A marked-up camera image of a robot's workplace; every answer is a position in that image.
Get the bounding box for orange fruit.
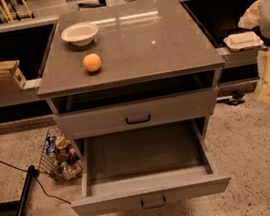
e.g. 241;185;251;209
83;53;102;72

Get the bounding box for grey drawer cabinet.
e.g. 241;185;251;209
26;0;236;155

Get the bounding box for open grey middle drawer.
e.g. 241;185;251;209
72;120;230;216

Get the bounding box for closed grey top drawer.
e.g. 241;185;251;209
55;89;218;140

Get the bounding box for black object on floor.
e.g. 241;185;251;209
217;90;244;106

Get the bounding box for white foam takeout container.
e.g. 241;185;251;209
223;31;264;52

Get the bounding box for crumpled plastic bag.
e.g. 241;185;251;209
238;0;260;29

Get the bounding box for white paper bowl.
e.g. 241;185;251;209
61;22;99;47

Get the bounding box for brown cardboard box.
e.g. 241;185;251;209
0;60;27;94

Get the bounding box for black metal stand leg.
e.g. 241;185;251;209
0;163;46;216

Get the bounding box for wire basket with snacks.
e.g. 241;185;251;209
38;127;83;182

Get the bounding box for black floor cable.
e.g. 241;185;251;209
0;129;83;216

